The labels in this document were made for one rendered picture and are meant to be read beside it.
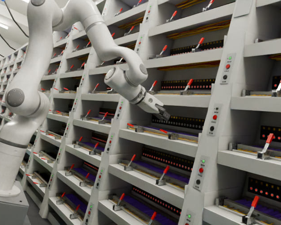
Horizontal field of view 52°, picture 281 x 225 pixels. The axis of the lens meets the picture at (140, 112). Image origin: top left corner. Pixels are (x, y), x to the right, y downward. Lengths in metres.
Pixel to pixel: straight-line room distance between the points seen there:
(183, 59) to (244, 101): 0.43
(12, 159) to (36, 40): 0.48
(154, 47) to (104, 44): 0.61
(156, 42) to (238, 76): 0.75
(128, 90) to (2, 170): 0.57
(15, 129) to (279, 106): 0.95
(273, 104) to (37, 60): 0.88
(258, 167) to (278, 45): 0.40
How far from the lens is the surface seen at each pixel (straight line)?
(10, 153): 1.22
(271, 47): 1.08
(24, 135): 1.22
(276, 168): 0.93
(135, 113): 1.64
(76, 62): 3.00
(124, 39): 1.95
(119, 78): 1.11
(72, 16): 1.29
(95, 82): 2.29
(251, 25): 1.20
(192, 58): 1.32
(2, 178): 1.24
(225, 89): 1.11
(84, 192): 1.80
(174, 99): 1.30
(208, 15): 1.38
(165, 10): 1.83
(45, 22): 1.25
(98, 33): 1.20
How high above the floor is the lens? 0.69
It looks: 7 degrees up
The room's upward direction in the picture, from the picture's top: 16 degrees clockwise
